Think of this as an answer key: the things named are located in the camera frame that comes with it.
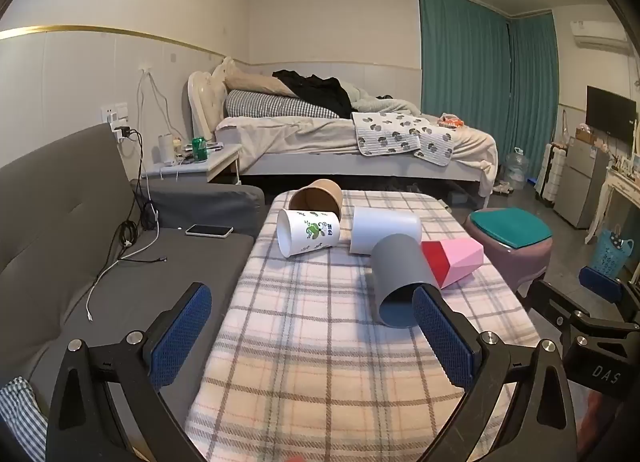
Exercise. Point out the bed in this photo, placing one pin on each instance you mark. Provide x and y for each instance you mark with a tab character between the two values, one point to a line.
310	139

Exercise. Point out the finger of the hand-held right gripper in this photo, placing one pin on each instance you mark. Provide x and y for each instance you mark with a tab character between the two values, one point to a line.
600	284
552	299

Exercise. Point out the white suitcase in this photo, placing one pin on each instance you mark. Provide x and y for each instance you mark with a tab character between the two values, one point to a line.
550	176

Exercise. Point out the orange packet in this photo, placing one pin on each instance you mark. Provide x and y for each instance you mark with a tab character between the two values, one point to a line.
449	120

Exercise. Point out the pair of slippers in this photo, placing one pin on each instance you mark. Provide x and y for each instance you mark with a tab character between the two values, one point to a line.
502	188

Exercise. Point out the teal seat cushion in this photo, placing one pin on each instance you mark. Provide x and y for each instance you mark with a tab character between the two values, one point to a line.
510	227

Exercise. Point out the pink and red box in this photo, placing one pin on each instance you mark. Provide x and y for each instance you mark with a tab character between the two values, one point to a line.
462	258

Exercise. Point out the grey sofa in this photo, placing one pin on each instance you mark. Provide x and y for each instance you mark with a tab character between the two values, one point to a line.
60	222

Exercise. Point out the narrow teal curtain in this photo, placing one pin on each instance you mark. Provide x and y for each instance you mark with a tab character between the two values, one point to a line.
532	91

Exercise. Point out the blue laundry basket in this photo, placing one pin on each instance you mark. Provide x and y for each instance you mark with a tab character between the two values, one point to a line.
610	254

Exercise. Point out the white cup with green print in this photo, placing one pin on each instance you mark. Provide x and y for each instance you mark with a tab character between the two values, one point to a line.
310	233

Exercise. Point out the black charger plug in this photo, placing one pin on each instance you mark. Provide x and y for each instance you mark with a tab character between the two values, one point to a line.
122	133

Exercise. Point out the black television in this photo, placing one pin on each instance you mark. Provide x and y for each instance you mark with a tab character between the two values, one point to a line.
610	114

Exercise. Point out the wall socket panel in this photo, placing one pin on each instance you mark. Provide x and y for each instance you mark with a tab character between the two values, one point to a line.
115	113

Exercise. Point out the white tumbler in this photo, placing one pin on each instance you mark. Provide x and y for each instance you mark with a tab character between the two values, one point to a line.
166	149

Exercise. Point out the pale green duvet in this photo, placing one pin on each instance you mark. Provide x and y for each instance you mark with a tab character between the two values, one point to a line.
385	102

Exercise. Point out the beige pillow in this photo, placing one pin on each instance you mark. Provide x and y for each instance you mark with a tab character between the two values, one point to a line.
250	79

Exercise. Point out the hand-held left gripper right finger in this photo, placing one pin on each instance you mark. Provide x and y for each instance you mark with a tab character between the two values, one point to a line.
442	342

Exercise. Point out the black clothing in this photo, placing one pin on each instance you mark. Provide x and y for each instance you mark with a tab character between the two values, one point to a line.
320	89

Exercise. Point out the grey cup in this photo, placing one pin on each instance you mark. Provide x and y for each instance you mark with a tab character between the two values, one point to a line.
400	264

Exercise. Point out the grey fridge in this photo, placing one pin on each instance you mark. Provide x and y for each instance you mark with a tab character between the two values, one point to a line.
580	184

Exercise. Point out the brown paper cup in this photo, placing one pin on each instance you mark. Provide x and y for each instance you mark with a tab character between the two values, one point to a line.
320	194

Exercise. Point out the mauve stool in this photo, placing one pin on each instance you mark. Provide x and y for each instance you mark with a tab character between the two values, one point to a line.
515	262

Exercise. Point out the white console table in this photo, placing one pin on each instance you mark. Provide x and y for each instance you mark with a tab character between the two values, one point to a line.
617	192

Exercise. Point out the white air conditioner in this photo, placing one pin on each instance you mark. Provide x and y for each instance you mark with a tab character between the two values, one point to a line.
597	35

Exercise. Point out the smartphone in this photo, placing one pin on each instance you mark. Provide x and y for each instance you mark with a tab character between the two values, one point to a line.
209	231

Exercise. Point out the green can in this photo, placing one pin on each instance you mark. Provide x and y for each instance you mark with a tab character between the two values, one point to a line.
199	149

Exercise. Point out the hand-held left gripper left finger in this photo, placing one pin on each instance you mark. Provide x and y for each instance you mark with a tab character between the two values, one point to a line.
181	337

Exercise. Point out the white nightstand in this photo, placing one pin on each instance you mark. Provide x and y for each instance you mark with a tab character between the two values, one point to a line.
200	169

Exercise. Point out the checked pillow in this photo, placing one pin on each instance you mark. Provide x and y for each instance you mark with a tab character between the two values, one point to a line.
270	104

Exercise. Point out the wide teal curtain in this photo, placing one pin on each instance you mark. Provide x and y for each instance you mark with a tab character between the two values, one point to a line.
462	51

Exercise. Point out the large water bottle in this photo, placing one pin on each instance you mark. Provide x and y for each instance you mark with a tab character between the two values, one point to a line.
516	171

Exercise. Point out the plain white cup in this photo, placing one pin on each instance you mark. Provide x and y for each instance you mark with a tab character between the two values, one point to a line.
385	228

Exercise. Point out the striped cloth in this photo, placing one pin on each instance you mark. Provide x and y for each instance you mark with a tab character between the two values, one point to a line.
20	417

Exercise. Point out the white patterned blanket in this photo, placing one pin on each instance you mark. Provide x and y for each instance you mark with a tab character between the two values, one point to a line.
395	134

